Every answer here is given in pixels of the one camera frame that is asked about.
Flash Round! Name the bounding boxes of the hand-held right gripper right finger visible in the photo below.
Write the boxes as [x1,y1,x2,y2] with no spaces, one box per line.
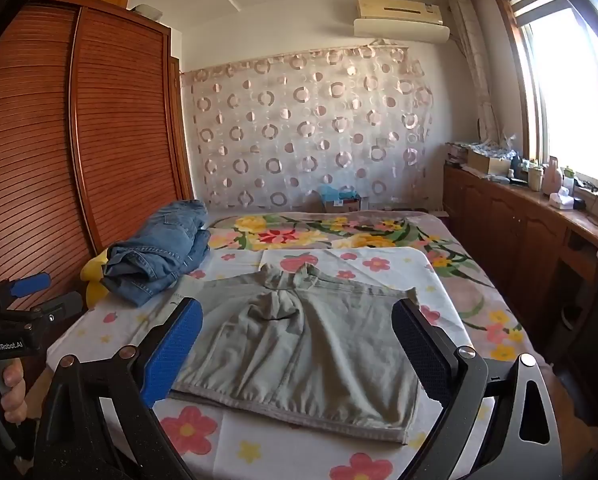
[391,298,564,480]

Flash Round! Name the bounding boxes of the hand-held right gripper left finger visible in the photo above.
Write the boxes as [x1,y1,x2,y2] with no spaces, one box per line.
[32,297,205,480]

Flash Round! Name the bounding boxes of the beige air conditioner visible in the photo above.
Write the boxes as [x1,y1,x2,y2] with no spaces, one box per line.
[357,0,444,26]

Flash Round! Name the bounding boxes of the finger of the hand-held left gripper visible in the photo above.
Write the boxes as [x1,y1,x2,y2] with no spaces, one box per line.
[9,292,85,331]
[0,272,52,312]

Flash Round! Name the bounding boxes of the circle pattern curtain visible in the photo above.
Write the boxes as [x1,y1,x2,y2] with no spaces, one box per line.
[180,42,435,211]

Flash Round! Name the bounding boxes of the wooden frame window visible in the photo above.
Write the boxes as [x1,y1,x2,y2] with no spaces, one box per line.
[494,0,598,191]

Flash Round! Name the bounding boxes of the long wooden cabinet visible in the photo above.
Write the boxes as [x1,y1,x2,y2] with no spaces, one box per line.
[443,162,598,411]

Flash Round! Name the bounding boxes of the wall air conditioner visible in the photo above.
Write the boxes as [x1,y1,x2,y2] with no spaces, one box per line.
[353,17,450,43]

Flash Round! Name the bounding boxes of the open cardboard box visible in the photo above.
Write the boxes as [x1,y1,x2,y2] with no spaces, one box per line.
[466,149,512,176]

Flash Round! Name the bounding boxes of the blue jeans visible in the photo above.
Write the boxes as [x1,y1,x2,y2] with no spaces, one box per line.
[100,199,212,308]

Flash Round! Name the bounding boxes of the small cardboard box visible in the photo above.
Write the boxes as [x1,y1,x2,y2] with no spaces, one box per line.
[320,195,362,214]

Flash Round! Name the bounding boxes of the yellow pillow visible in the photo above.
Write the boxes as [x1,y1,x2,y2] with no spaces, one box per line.
[80,252,111,308]

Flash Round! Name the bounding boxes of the person's left hand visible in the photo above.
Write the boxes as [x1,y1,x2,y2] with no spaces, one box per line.
[0,362,28,433]

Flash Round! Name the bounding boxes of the pale window curtain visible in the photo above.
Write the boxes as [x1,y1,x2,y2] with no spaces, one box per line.
[449,0,502,143]

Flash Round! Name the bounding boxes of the pink bottle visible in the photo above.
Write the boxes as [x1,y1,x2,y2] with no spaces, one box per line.
[543,156,564,196]

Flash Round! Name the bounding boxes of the white flower print sheet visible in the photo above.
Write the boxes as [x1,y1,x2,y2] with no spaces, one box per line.
[46,247,510,480]

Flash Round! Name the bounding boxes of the stack of small boxes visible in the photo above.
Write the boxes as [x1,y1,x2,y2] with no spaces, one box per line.
[445,141,472,168]

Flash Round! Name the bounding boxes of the wooden slatted wardrobe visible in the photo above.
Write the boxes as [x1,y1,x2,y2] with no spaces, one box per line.
[0,0,196,313]

